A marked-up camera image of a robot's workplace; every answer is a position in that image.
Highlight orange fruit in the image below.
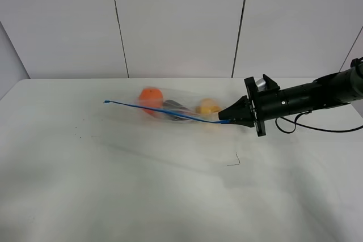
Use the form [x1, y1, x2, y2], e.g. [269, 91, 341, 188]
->
[138, 87, 164, 109]

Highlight clear zip file bag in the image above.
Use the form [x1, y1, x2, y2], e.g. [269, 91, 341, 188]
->
[104, 86, 231, 124]

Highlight yellow lemon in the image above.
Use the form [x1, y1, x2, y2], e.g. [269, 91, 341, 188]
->
[196, 98, 222, 117]

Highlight purple eggplant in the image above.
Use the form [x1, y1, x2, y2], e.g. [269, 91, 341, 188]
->
[161, 100, 196, 122]

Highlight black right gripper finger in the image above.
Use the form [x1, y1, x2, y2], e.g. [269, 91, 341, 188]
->
[218, 96, 251, 119]
[229, 118, 255, 128]

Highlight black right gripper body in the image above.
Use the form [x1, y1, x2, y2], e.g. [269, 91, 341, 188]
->
[244, 74, 285, 137]

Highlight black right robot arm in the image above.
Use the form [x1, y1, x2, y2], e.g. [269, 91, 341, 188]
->
[218, 58, 362, 137]

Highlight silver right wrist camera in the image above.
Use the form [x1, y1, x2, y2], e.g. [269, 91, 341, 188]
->
[255, 78, 267, 92]

